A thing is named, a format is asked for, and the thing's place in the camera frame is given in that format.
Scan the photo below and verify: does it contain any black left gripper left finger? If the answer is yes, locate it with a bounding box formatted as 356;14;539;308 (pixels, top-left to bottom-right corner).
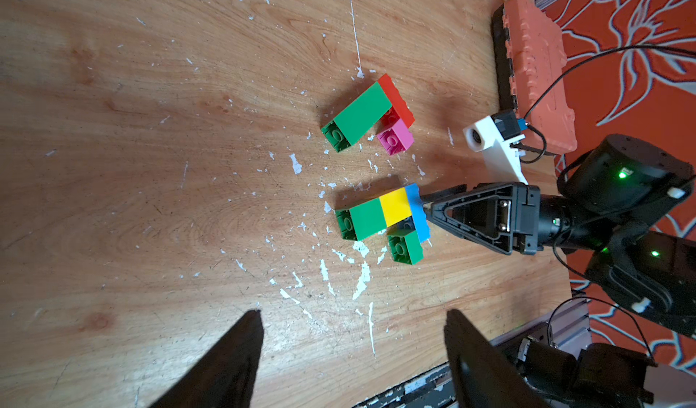
152;309;264;407

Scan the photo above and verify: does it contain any green lego brick front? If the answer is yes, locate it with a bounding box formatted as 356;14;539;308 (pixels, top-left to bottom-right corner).
388;230;424;265

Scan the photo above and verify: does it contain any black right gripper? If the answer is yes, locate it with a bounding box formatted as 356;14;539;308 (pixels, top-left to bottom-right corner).
421;183;541;255

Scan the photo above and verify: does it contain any yellow lego brick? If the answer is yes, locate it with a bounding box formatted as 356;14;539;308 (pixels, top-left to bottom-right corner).
379;188;413;227

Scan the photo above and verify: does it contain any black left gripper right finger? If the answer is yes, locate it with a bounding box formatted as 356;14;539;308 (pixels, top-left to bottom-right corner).
444;309;547;408

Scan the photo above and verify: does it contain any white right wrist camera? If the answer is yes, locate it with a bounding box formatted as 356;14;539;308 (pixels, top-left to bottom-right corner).
462;109;529;184

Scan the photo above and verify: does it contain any blue lego brick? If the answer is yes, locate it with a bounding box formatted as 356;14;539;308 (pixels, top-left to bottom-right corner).
404;183;431;243

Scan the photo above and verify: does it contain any tall green lego brick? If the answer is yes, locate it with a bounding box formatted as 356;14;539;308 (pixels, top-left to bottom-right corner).
322;82;393;153

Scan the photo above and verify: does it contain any orange plastic tool case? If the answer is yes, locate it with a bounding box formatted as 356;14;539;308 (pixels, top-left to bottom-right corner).
491;0;577;155

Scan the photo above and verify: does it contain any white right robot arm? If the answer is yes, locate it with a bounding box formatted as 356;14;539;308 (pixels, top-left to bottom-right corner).
424;134;695;407

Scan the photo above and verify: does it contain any pink lego brick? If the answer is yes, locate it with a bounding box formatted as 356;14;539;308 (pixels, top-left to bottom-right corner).
377;119;414;155

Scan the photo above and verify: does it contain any small green lego brick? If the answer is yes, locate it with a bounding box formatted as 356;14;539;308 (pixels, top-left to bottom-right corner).
335;198;387;241

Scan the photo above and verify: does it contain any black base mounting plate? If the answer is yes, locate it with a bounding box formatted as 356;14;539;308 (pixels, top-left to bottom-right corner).
356;322;547;408

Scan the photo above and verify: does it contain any red lego brick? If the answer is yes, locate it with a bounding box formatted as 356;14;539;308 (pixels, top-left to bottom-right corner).
378;74;415;128

